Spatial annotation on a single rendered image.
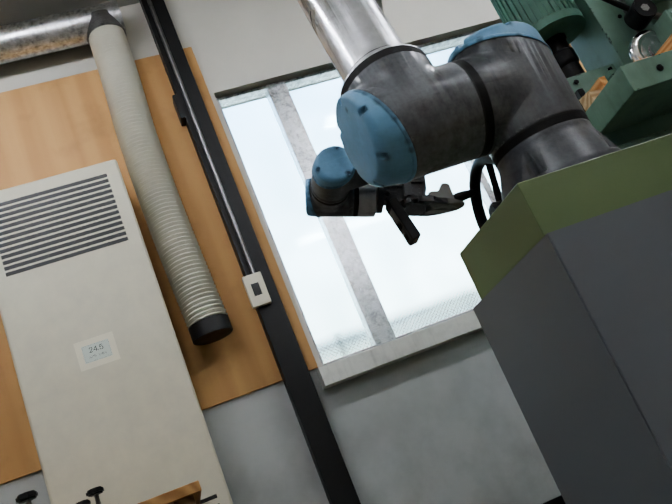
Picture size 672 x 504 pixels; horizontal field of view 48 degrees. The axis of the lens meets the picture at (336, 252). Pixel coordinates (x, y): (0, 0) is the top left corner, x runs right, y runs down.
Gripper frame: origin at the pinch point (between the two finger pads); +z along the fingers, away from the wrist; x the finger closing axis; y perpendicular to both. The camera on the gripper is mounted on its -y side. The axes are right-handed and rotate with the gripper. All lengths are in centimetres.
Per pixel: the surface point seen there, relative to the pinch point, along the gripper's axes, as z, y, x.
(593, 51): 37, 41, -6
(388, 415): 1, -30, 126
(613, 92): 22.4, 7.8, -38.3
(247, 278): -53, 21, 113
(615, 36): 39, 40, -14
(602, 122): 23.2, 5.7, -30.5
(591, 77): 33.2, 30.4, -10.2
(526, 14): 18, 47, -12
